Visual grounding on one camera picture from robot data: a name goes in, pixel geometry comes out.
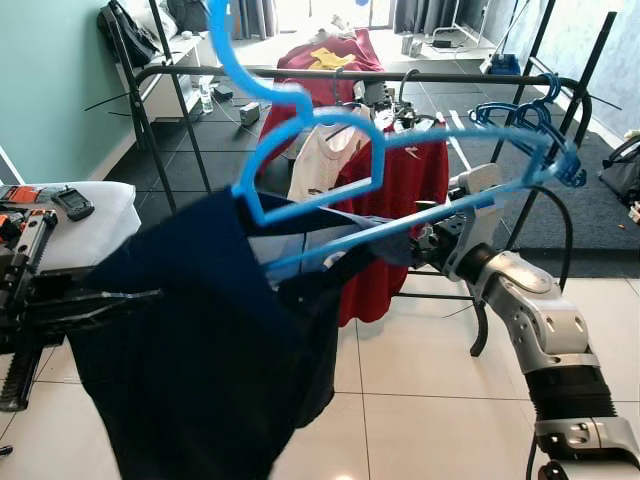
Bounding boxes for black flat bag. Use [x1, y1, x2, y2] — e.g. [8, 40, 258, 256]
[97, 0, 161, 69]

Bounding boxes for black metal clothes rack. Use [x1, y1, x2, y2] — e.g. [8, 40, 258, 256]
[100, 0, 623, 359]

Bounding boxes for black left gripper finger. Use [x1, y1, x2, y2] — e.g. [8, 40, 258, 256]
[35, 303, 136, 329]
[45, 287, 163, 306]

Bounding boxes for narrow grey curtain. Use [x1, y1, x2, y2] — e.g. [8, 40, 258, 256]
[232, 0, 278, 39]

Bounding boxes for orange and black tool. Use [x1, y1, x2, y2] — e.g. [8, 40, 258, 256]
[0, 185, 56, 241]

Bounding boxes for white printed t-shirt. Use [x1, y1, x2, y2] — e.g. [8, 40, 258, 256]
[288, 120, 371, 206]

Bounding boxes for wide grey curtain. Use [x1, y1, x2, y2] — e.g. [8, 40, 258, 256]
[392, 0, 521, 36]

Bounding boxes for black backpack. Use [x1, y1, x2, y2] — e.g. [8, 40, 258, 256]
[165, 0, 211, 31]

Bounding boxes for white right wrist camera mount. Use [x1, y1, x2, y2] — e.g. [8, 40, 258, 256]
[445, 165, 507, 281]

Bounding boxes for red t-shirt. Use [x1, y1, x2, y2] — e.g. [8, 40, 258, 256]
[335, 120, 451, 326]

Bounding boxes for dark blue hanger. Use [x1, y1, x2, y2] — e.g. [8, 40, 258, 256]
[325, 65, 373, 138]

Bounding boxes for yellow cloth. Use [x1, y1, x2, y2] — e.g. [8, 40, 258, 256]
[310, 47, 356, 71]

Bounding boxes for light blue plastic hanger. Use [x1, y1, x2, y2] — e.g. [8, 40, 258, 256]
[205, 0, 583, 279]

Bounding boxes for black handheld device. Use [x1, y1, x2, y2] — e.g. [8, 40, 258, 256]
[50, 187, 96, 221]

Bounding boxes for red cloth covered table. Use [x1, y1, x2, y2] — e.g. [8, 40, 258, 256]
[262, 28, 386, 133]

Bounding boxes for thin metal hanger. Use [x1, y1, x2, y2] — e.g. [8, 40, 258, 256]
[395, 68, 431, 131]

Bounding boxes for empty blue plastic hanger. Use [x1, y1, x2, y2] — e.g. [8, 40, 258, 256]
[480, 95, 589, 189]
[470, 75, 581, 171]

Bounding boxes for white shelf unit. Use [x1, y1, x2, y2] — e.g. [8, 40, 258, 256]
[120, 30, 236, 121]

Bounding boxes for navy blue t-shirt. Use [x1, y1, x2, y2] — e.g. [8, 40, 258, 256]
[65, 185, 441, 480]

